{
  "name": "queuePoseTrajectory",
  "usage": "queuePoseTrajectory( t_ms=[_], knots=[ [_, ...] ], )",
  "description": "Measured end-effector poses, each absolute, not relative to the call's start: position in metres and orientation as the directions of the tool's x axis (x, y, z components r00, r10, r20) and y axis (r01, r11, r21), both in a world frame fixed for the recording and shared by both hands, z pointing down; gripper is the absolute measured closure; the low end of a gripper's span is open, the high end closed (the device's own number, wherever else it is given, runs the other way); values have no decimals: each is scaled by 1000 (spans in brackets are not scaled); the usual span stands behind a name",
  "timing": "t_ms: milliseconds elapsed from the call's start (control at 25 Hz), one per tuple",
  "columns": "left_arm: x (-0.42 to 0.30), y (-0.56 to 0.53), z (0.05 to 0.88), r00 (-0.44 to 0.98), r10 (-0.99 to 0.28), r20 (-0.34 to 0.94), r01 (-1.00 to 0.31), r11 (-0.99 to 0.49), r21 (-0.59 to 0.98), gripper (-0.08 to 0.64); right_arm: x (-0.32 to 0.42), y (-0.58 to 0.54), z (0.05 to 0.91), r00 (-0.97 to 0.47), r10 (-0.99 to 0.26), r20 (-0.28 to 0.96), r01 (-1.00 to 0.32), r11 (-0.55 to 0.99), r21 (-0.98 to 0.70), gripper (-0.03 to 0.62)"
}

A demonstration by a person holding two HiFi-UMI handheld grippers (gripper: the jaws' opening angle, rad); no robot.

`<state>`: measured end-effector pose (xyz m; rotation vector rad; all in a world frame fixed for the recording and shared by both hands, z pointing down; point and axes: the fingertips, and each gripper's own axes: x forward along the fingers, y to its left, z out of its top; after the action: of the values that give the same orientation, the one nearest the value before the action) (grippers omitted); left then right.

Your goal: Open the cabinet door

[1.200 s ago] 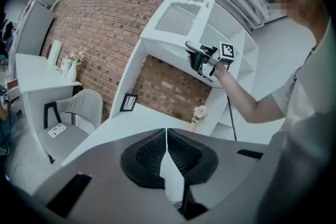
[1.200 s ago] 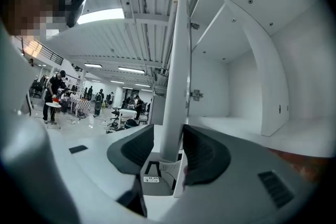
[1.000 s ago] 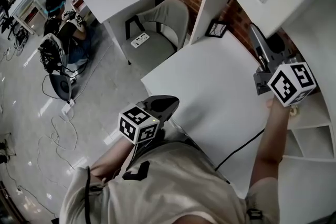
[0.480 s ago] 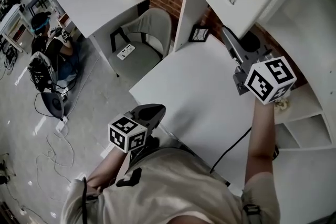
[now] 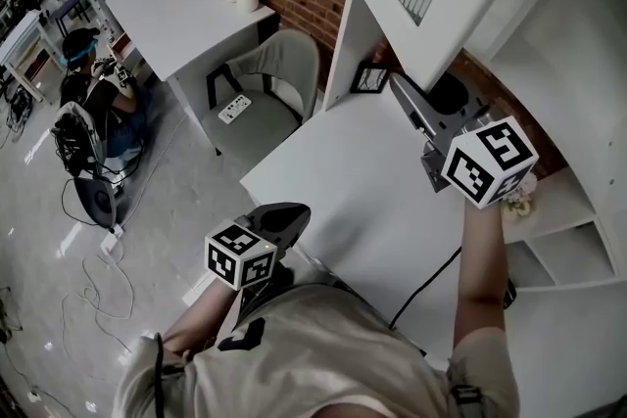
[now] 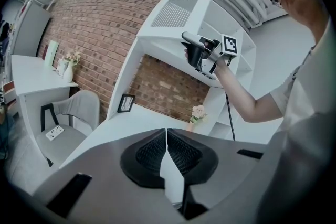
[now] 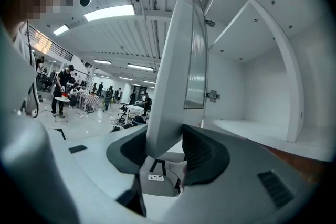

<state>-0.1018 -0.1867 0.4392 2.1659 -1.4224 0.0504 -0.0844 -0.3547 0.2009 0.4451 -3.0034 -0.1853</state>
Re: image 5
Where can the white power strip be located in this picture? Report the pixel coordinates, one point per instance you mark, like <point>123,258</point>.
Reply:
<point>234,109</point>

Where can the dark round base device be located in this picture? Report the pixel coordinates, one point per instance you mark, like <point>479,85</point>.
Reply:
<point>98,200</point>

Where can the person's right forearm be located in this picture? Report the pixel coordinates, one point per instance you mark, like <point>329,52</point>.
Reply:
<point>480,269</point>

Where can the white side table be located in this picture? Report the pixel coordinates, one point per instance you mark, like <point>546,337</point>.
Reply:
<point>171,24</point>

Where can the black picture frame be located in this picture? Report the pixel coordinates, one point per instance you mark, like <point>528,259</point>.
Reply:
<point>370,78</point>

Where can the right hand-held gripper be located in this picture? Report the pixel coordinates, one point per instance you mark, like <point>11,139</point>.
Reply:
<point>490,161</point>

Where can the white door with ribbed glass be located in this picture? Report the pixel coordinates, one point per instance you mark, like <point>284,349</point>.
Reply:
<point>392,12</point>

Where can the white desk with shelves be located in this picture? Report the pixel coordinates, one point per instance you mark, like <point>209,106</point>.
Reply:
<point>352,191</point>

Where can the grey upholstered chair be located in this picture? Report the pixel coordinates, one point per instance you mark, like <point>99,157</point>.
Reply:
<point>284,59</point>

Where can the white work table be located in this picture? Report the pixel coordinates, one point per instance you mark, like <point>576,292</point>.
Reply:
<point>22,34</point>

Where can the pale pink flower bouquet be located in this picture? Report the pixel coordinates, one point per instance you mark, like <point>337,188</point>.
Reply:
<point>521,205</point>

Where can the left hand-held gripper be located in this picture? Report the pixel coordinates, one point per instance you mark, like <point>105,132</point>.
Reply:
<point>240,259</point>

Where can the person's left forearm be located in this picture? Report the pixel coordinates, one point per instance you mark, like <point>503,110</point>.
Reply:
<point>206,313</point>

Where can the white power adapter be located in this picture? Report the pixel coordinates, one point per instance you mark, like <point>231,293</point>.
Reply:
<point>111,240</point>

